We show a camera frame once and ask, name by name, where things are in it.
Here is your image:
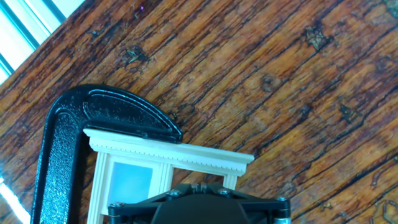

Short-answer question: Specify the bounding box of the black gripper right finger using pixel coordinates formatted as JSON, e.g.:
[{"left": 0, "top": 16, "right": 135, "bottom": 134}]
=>
[{"left": 199, "top": 182, "right": 292, "bottom": 224}]

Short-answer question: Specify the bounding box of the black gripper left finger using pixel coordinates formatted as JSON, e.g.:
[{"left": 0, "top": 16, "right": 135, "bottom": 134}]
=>
[{"left": 108, "top": 182, "right": 199, "bottom": 224}]

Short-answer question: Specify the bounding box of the black C-clamp with steel screw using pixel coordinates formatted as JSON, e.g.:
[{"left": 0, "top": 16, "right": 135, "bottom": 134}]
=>
[{"left": 30, "top": 84, "right": 183, "bottom": 224}]

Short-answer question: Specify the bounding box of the wood grain table mat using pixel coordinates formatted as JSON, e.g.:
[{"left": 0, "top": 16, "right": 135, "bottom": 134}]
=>
[{"left": 0, "top": 0, "right": 398, "bottom": 224}]

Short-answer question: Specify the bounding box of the miniature wooden window frame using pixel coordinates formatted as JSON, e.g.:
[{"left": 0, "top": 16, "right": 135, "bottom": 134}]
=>
[{"left": 82, "top": 128, "right": 255, "bottom": 224}]

